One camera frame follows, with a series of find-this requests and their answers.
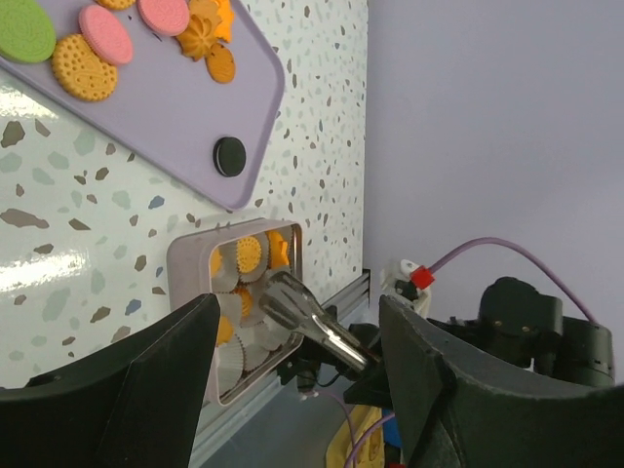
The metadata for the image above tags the orange round cookie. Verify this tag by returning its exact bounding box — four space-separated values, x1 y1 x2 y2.
236 236 262 274
96 0 136 11
51 34 118 102

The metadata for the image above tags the metal tong finger of the right gripper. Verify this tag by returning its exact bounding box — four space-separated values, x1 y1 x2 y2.
258 271 380 375

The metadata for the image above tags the orange fish cookie top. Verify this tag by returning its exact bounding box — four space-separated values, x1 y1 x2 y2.
215 316 234 347

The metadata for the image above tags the lilac plastic tray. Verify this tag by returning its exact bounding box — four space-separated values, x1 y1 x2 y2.
1 1 285 211

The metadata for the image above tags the pink round cookie upper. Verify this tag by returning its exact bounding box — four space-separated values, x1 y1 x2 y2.
136 0 190 37

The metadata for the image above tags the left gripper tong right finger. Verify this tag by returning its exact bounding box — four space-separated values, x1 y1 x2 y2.
379 295 623 467

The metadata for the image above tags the yellow object below table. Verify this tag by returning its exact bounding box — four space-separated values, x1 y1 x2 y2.
325 406 385 468

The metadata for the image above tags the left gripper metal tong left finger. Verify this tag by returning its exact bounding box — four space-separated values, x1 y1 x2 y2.
1 293 220 467

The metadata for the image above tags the pink round cookie lower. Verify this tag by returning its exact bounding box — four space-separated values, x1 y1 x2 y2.
78 5 134 66

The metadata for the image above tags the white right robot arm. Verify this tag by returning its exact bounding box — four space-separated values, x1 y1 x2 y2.
259 272 614 410

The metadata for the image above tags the aluminium mounting rail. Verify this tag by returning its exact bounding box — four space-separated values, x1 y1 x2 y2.
189 270 374 468

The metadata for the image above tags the orange plain cookie bottom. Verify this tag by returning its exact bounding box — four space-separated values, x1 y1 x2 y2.
206 43 236 84

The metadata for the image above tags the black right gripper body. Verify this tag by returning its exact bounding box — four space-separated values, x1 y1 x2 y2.
277 306 393 408

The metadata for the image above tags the green round cookie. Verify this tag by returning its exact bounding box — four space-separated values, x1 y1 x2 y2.
1 0 57 63

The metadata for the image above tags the pink round cookie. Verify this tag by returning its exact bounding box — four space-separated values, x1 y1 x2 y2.
78 5 134 66
136 0 190 37

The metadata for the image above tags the black sandwich cookie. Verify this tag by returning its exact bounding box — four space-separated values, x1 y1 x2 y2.
213 136 247 177

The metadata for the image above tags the square cookie tin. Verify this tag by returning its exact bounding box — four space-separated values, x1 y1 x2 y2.
166 217 303 409

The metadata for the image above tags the orange flower cookie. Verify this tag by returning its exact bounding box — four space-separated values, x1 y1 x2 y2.
210 248 222 278
234 287 254 319

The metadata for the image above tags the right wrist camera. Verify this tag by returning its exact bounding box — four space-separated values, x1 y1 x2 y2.
380 259 432 318

